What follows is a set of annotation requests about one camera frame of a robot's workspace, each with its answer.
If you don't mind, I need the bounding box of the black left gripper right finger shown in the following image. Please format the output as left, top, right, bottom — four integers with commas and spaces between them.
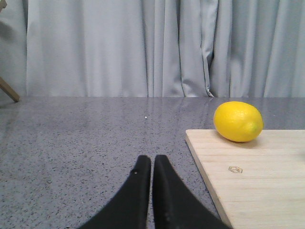
152, 155, 229, 229

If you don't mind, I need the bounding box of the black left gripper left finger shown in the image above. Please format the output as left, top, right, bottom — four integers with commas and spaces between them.
80, 155, 151, 229

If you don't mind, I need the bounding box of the wooden cutting board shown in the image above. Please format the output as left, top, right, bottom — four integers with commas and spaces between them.
185, 129, 305, 229

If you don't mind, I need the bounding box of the yellow lemon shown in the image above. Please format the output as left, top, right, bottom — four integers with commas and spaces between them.
213, 101, 264, 142

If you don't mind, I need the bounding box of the grey curtain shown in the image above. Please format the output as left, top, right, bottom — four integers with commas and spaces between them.
0, 0, 305, 98

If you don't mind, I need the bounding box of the wooden stand leg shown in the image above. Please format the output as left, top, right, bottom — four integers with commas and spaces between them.
0, 77, 20, 103

